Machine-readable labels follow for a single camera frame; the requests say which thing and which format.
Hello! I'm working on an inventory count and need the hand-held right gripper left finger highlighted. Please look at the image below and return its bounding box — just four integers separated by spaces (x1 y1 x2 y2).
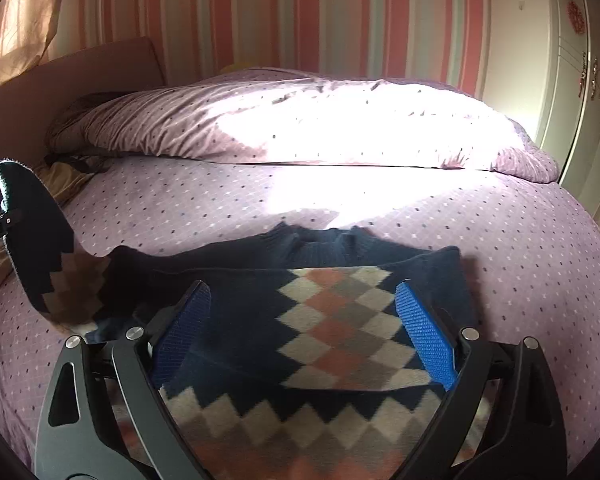
36 280 213 480

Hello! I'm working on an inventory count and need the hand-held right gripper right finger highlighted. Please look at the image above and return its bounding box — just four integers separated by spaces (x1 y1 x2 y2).
395 280 567 480

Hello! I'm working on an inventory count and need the navy argyle knit sweater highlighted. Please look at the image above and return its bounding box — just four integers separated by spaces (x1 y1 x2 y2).
0 159 491 480

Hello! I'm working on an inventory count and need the purple dotted bed blanket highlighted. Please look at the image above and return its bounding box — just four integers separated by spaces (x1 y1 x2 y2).
0 155 600 480

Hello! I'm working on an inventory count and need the dark brown pillow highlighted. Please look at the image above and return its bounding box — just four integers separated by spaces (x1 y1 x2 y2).
47 92 126 171

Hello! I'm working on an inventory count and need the brown wooden headboard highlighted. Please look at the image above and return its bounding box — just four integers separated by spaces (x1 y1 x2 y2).
0 36 168 211

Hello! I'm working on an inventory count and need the orange sheer curtain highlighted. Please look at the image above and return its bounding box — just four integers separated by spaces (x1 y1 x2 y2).
0 0 88 96

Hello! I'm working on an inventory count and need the purple patterned pillow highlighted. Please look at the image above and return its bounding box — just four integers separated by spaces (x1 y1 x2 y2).
47 67 561 186

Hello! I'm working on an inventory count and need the white wardrobe with floral decals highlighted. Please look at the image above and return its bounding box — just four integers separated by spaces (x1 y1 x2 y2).
525 0 600 256

